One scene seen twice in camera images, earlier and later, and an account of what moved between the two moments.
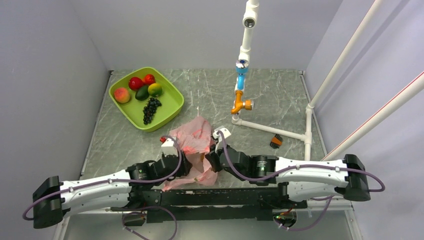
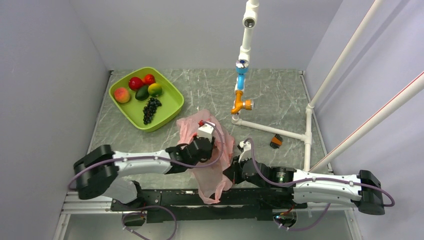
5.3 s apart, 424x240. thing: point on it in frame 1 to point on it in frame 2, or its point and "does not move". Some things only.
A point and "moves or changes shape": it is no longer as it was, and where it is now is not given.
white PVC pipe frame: x=249 y=21 does not move
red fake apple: x=135 y=83 does not move
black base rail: x=212 y=204 does not move
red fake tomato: x=149 y=79 does not move
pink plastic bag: x=194 y=134 moves or changes shape
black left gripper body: x=183 y=170 to x=209 y=155
